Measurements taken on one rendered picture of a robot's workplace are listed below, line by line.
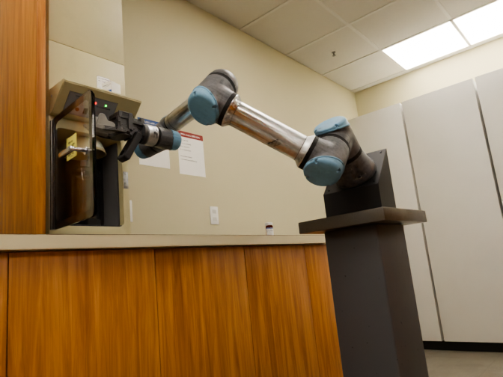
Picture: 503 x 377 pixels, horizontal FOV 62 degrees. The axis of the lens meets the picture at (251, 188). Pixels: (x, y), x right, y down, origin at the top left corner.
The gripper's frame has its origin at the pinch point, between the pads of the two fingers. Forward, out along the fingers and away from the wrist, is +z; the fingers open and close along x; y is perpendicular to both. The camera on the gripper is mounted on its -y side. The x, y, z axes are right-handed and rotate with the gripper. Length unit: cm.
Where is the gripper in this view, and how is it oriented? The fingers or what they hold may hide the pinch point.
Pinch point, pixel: (89, 128)
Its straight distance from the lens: 143.3
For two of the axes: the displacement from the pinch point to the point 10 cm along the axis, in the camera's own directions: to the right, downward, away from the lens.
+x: 7.5, -2.0, -6.3
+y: -1.0, -9.8, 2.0
